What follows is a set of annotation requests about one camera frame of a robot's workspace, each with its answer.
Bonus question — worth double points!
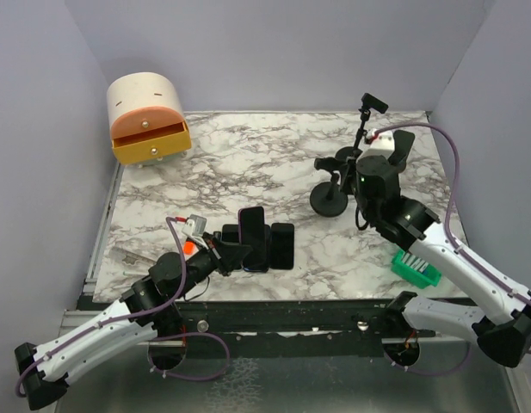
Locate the green plastic bin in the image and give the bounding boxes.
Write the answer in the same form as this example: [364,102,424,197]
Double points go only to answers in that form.
[392,250,441,289]

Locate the black phone stand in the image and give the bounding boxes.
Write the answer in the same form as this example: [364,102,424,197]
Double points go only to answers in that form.
[309,157,348,218]
[335,93,389,161]

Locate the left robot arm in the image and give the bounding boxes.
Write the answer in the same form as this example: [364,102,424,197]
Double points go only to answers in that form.
[15,233,252,410]

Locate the wood base phone stand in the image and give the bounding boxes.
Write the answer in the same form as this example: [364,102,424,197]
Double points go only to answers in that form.
[388,130,416,174]

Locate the orange highlighter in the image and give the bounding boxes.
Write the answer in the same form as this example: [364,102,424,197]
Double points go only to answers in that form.
[183,241,195,256]

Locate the markers in bin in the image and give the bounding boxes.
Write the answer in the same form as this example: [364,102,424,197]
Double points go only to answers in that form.
[401,253,429,273]

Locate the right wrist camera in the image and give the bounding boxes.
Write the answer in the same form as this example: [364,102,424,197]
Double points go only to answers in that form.
[361,131,395,159]

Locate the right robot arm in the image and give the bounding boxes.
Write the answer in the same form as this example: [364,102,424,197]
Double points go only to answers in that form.
[340,156,531,367]

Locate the black table front rail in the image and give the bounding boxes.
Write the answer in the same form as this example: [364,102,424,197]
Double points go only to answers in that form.
[77,299,492,358]

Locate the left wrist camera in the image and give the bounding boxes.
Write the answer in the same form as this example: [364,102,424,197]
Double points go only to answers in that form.
[182,214,207,243]

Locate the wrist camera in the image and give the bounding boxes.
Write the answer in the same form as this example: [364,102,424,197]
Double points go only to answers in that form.
[361,131,395,159]
[182,214,207,243]

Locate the grey silver phone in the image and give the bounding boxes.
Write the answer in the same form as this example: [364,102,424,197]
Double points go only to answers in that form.
[221,224,240,244]

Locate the orange drawer box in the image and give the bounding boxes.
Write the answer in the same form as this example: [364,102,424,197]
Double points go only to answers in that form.
[107,72,192,165]

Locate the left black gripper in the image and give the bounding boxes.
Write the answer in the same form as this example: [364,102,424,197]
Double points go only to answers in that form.
[173,231,252,299]

